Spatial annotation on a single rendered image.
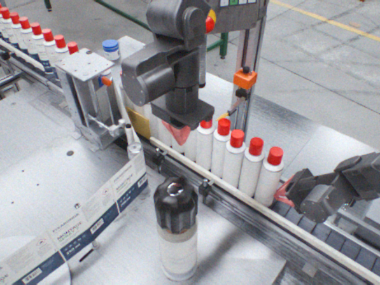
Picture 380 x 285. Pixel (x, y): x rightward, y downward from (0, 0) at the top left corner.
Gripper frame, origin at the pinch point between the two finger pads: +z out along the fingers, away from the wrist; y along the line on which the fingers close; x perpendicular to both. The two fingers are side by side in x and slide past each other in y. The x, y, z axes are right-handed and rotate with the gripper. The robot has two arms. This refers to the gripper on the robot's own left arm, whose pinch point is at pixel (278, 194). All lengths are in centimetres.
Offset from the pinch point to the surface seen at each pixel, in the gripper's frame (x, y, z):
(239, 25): -40.3, -8.6, -14.3
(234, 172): -11.2, 2.8, 5.5
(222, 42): -54, -172, 141
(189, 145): -22.9, 1.9, 17.0
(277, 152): -11.7, 0.6, -9.4
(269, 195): -1.4, 1.8, 0.9
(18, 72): -88, 6, 85
